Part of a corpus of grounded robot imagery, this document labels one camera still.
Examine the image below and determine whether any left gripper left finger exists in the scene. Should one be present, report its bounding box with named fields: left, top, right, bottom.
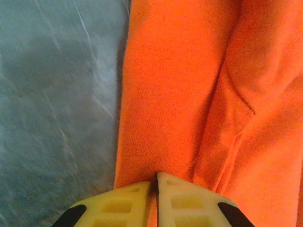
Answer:
left=51, top=181, right=152, bottom=227

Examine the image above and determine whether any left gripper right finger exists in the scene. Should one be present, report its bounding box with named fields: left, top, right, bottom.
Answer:
left=155, top=172, right=256, bottom=227

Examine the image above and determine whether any orange t-shirt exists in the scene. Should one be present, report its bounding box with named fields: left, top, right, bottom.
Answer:
left=114, top=0, right=303, bottom=227

